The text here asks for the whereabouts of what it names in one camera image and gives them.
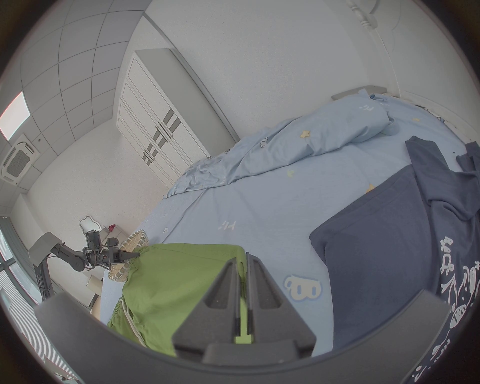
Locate bed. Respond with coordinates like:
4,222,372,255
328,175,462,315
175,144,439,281
98,0,480,357

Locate dark blue printed T-shirt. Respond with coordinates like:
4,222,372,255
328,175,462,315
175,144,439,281
309,135,480,384

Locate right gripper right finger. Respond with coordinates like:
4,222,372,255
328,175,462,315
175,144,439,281
245,252,316,359

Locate grey bedside table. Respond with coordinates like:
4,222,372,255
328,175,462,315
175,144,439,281
332,85,388,101

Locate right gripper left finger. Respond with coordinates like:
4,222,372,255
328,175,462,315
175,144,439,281
172,257,242,362

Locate ceiling air conditioner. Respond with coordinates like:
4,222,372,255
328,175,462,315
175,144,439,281
0,133,41,186

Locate white framed mirror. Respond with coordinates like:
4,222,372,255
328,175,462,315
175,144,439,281
80,215,103,235

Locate ceiling light panel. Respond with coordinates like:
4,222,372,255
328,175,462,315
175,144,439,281
0,92,29,142

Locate white wardrobe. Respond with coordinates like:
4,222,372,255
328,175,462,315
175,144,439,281
116,49,226,190

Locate pale blue quilt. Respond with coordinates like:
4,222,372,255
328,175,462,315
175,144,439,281
164,88,400,199

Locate green shorts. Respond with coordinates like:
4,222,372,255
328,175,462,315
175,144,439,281
107,243,256,358

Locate window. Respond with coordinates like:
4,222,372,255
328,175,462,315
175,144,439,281
0,215,81,383

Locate round woven basket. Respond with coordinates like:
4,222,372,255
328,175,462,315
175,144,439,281
109,229,149,282

